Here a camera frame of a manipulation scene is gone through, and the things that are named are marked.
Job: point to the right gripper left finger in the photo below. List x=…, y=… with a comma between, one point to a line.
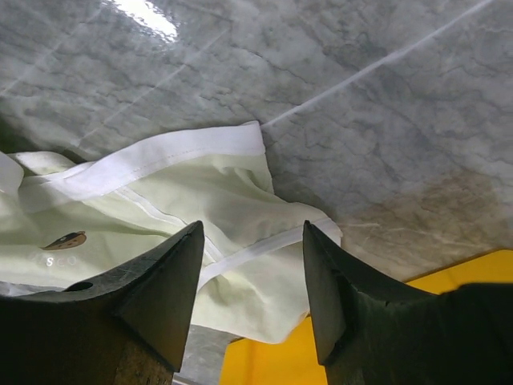
x=126, y=326

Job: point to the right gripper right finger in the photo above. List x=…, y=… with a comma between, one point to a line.
x=372, y=329

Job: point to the pale green white underwear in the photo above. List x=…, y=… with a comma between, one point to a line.
x=63, y=223

